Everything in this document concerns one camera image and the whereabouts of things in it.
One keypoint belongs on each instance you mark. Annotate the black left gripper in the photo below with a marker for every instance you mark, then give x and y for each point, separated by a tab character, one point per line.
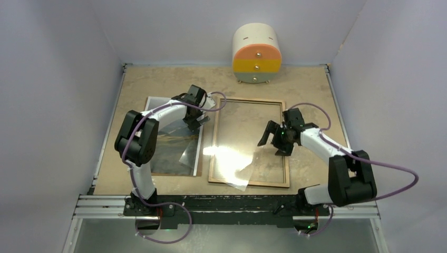
193	123

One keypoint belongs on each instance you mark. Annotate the wooden picture frame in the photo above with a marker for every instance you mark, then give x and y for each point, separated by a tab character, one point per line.
213	153

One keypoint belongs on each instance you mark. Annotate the aluminium rail frame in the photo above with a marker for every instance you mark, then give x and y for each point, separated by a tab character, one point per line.
102	227

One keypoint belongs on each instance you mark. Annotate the small round drawer cabinet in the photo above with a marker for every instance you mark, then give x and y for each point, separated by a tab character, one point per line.
256	56

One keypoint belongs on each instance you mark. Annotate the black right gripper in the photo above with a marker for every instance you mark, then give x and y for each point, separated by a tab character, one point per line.
273	127

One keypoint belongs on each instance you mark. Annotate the brown backing board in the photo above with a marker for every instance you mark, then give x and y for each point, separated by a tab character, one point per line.
199	164

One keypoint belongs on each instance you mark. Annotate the landscape photo print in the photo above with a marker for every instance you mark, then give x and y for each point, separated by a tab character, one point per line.
171	153

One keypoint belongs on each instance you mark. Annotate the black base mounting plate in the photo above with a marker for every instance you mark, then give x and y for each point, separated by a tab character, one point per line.
282	211

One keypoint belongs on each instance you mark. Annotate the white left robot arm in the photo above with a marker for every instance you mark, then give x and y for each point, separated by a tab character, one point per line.
137	139

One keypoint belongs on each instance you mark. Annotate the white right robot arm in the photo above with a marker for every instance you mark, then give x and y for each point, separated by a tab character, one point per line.
350	174

